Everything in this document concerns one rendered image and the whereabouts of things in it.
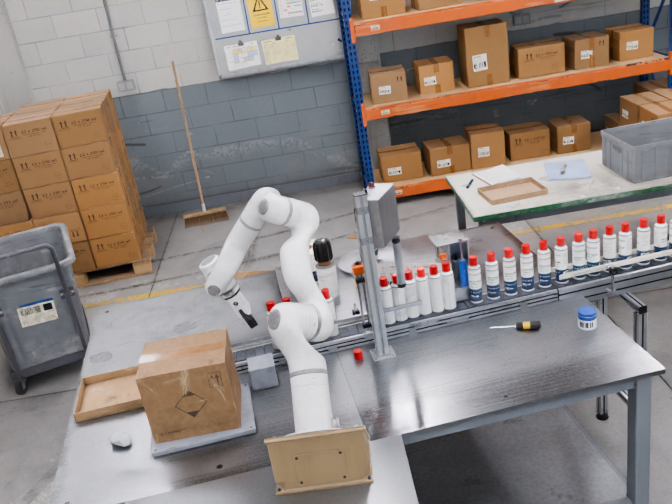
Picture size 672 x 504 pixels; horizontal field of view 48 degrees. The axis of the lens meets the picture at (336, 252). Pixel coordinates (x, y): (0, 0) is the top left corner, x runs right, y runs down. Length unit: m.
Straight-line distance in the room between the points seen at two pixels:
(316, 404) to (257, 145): 5.22
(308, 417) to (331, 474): 0.18
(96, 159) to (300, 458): 4.09
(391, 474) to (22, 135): 4.37
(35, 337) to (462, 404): 3.03
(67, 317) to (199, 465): 2.48
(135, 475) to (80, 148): 3.74
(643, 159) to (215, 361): 2.81
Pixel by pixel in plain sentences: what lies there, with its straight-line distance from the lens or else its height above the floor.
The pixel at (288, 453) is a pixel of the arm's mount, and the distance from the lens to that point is 2.31.
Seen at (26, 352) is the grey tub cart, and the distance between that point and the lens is 5.00.
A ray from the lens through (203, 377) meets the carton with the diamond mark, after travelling 2.57.
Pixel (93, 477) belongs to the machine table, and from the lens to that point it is 2.73.
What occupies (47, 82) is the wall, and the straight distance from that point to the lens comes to 7.52.
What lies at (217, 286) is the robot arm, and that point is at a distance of 2.76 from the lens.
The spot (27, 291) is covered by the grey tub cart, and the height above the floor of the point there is 0.67.
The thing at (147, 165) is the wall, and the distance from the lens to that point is 7.51.
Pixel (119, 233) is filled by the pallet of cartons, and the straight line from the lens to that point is 6.19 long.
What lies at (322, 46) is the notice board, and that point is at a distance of 7.05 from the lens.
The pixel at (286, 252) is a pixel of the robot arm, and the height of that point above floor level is 1.42.
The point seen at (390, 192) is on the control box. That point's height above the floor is 1.46.
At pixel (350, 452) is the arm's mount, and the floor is 0.95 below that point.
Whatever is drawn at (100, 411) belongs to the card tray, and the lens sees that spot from 3.01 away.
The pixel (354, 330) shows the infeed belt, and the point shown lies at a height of 0.88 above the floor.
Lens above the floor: 2.39
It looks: 24 degrees down
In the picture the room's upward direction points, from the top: 9 degrees counter-clockwise
